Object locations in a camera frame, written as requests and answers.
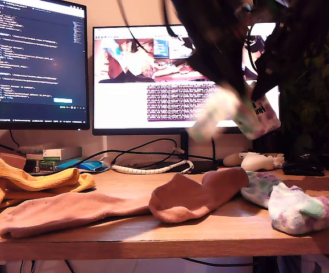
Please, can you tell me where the pastel tie-dye sock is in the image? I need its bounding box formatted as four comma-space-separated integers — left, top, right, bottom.
186, 82, 281, 142
240, 170, 329, 235

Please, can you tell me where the pink sock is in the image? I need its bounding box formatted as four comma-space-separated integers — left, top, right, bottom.
148, 167, 250, 224
0, 192, 153, 239

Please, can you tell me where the green houseplant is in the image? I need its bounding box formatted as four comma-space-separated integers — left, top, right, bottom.
279, 16, 329, 171

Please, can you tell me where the white game controller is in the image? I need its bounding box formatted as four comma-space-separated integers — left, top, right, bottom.
223, 152, 276, 172

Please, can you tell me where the black monitor bright screen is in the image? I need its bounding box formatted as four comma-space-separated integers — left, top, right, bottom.
91, 22, 281, 175

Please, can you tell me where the black wallet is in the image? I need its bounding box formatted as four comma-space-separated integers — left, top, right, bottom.
282, 161, 326, 177

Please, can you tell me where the blue packet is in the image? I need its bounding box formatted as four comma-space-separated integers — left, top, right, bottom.
55, 159, 110, 173

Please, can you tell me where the black monitor dark screen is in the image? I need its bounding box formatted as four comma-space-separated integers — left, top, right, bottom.
0, 0, 90, 131

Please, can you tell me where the white and green box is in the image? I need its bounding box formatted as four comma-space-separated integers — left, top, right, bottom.
42, 148, 65, 162

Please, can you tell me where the green box stack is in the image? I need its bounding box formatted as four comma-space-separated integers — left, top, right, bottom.
26, 159, 56, 173

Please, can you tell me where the thin black cable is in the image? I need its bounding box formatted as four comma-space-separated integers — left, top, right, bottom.
0, 129, 22, 156
110, 138, 179, 169
30, 149, 219, 176
181, 257, 257, 268
209, 134, 218, 164

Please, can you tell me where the white spiral cable wrap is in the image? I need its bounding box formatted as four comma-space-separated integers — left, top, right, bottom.
111, 159, 195, 175

